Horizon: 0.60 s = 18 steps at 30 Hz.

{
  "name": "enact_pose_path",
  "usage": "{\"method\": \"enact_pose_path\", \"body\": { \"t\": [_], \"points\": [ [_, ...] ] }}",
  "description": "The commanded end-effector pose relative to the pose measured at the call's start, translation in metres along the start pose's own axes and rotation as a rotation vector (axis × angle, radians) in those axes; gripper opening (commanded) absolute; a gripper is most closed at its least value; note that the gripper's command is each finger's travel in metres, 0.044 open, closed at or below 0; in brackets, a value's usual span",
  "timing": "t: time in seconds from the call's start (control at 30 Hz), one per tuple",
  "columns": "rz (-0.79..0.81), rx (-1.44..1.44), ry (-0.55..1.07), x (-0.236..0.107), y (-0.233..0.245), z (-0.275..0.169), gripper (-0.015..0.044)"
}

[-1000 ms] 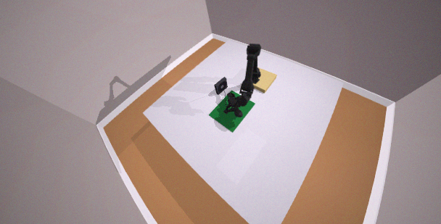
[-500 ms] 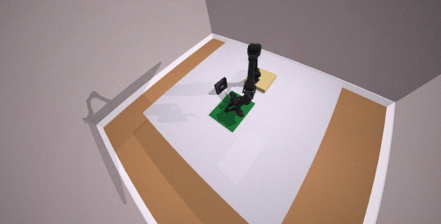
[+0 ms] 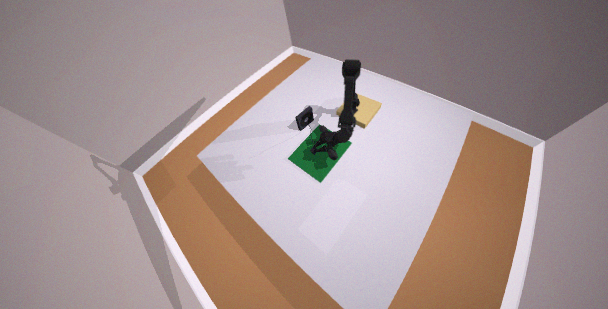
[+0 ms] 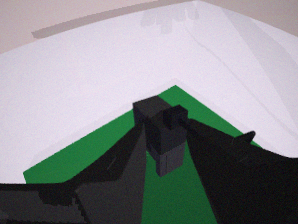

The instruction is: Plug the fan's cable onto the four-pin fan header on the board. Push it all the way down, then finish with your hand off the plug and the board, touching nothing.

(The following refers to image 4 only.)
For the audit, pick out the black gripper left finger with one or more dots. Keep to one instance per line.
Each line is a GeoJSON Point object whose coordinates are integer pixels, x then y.
{"type": "Point", "coordinates": [109, 191]}

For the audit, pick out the green circuit board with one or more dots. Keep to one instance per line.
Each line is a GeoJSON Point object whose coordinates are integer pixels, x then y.
{"type": "Point", "coordinates": [176, 198]}

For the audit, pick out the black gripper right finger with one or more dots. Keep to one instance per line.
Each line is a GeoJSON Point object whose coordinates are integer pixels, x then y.
{"type": "Point", "coordinates": [245, 184]}

